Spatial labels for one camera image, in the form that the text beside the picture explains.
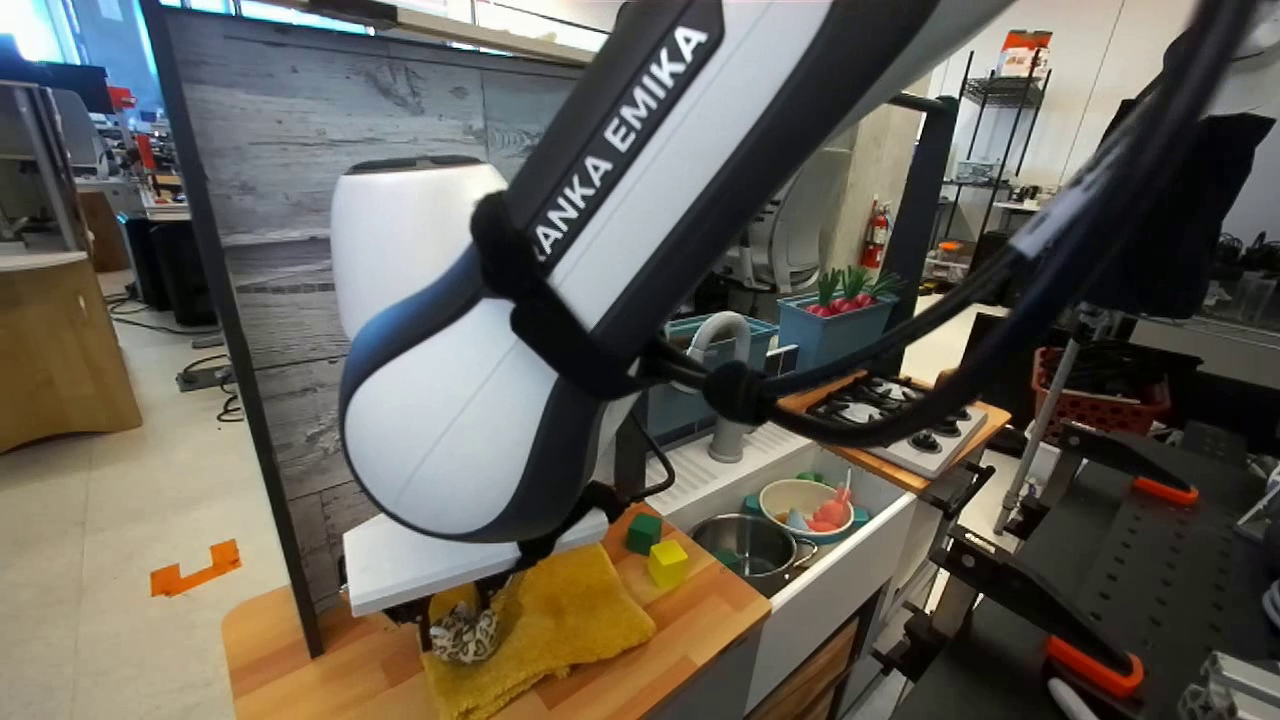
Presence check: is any grey wood backsplash panel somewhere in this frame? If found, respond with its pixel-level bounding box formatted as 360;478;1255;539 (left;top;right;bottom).
157;10;582;614

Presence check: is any grey toy stove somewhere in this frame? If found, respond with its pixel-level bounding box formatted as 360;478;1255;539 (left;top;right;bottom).
795;372;993;482

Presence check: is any black jacket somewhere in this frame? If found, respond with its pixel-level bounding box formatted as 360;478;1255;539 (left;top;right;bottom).
1103;111;1277;321

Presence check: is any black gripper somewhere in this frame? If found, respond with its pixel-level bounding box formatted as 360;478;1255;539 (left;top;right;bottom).
419;580;535;632

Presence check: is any grey toy faucet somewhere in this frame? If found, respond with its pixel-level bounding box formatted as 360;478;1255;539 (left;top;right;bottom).
683;310;769;470

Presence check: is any teal planter with plants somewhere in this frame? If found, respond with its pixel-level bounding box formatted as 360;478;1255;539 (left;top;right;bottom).
777;264;901;384

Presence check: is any wooden cabinet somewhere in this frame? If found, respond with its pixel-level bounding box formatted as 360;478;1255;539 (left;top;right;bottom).
0;247;145;456

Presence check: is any yellow cube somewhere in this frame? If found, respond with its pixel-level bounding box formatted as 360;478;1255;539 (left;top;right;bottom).
642;535;693;588

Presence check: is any pink toy spoon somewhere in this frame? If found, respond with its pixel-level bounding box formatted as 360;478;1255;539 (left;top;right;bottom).
805;463;858;535

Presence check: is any white teal bowl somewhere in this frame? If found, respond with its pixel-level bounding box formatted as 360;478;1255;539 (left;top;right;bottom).
739;474;872;546

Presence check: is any orange handled black clamp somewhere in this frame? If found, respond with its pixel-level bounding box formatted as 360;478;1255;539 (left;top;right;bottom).
1052;421;1204;511
933;526;1150;708

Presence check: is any spotted beige plush toy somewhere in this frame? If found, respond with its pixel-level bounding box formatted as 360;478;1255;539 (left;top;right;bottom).
426;605;508;669

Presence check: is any orange box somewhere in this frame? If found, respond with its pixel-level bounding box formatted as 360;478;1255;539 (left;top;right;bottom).
994;24;1057;82

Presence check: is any red plastic basket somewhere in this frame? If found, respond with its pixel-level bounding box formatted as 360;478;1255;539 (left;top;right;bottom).
1029;341;1177;436

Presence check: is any black kitchen frame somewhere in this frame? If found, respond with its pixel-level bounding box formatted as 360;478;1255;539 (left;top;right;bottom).
131;0;958;666

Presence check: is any steel pot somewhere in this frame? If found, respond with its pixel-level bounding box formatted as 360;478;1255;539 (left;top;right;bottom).
687;510;805;595

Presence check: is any yellow terry towel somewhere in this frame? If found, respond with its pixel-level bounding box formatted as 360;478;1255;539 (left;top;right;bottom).
419;535;663;720

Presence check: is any black wire shelf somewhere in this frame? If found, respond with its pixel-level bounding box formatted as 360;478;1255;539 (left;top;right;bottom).
936;48;1057;291

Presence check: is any red fire extinguisher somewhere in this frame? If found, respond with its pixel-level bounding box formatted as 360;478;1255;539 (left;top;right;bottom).
857;198;897;275

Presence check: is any black perforated breadboard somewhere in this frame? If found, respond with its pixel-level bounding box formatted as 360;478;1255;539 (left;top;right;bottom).
892;436;1280;720

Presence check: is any white toy sink basin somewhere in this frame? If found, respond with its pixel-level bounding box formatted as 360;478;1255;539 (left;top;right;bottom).
642;412;922;718

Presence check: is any silver stand pole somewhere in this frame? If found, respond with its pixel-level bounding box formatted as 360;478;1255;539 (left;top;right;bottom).
994;334;1083;535

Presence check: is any green ball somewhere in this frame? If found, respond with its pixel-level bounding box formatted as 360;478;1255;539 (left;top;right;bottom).
624;511;668;562

